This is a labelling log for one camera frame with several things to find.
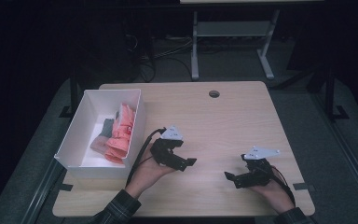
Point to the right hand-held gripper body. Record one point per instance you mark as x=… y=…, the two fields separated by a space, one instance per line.
x=254 y=174

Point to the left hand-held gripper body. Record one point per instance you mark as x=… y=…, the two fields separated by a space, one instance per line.
x=166 y=154

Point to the coral ski glove with print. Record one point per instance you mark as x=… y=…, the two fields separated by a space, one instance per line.
x=125 y=121

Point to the pink and grey knit glove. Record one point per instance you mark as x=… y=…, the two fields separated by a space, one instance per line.
x=107 y=129

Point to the white storage box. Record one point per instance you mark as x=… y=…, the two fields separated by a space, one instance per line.
x=74 y=137

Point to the person's left hand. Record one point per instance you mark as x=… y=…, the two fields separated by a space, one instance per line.
x=149 y=174

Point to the person's right hand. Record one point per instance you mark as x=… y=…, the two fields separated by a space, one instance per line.
x=275 y=196

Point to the black tape strip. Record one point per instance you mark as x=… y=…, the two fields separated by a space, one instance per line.
x=304 y=187
x=65 y=187

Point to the black stand leg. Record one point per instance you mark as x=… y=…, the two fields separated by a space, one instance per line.
x=73 y=96
x=330 y=93

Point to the grey metal stand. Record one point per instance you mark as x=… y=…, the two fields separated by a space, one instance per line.
x=230 y=28

